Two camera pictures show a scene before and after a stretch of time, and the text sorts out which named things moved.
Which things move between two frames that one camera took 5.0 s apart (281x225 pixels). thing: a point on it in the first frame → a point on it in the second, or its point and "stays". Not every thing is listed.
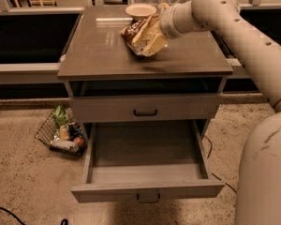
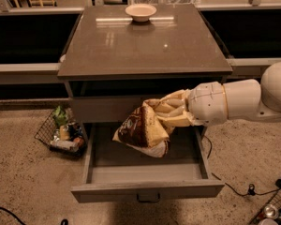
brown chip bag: (140, 33) → (144, 130)
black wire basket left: (63, 132) stays
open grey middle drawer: (144, 160) stays
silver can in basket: (66, 144) stays
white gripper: (168, 22) → (206, 103)
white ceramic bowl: (140, 10) stays
